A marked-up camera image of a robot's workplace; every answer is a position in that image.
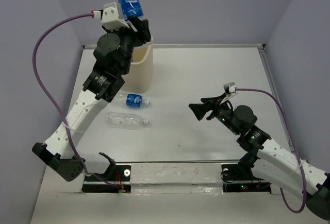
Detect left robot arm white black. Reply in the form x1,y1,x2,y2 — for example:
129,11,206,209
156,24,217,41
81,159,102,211
32,13,152,182

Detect aluminium table edge frame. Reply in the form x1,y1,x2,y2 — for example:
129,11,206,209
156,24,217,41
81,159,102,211
82,43,301,159

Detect blue label bottle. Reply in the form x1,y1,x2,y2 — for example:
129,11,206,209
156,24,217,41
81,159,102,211
118,0,144,22
118,93,151,108

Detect cream plastic bin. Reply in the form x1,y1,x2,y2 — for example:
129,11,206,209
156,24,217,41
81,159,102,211
122,39,154,93

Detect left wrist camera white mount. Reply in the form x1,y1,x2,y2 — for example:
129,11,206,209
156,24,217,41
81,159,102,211
92,2,129,30

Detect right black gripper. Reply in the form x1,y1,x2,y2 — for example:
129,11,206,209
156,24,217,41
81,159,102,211
187,93,240,135

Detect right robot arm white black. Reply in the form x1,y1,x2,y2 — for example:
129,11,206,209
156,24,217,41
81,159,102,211
189,94,329,220

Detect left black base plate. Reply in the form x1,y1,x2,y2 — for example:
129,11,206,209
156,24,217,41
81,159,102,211
81,162,131,194

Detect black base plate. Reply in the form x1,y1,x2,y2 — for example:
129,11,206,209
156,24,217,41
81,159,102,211
81,162,131,194
220,164,271,193

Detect clear bottle lying left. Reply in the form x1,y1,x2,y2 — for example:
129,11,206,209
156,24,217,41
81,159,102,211
105,112,151,130

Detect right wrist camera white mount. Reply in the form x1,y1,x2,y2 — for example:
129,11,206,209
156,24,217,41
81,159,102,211
220,82,237,104

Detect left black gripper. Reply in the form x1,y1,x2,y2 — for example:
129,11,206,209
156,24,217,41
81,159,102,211
104,15,152,75

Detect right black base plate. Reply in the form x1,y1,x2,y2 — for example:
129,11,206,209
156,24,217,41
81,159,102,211
220,164,271,193

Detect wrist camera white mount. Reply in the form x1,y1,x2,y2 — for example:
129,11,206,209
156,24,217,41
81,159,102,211
220,82,237,104
92,2,129,30

